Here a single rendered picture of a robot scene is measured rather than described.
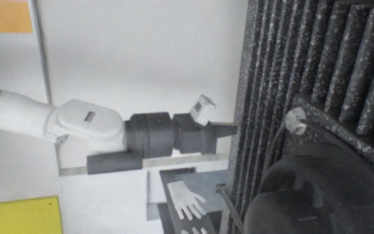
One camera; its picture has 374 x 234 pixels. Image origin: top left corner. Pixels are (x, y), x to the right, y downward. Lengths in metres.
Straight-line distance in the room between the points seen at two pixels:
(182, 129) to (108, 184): 0.93
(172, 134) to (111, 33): 0.75
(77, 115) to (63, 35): 0.72
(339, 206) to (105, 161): 0.38
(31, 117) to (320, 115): 0.47
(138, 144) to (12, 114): 0.23
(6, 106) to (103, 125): 0.18
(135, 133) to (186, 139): 0.09
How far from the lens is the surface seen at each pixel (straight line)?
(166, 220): 1.64
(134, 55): 1.29
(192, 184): 1.45
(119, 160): 0.57
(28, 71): 1.27
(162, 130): 0.58
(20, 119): 0.64
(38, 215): 1.57
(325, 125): 0.41
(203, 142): 0.59
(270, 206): 0.37
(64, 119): 0.58
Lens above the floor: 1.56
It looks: 26 degrees down
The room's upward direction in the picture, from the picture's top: 3 degrees clockwise
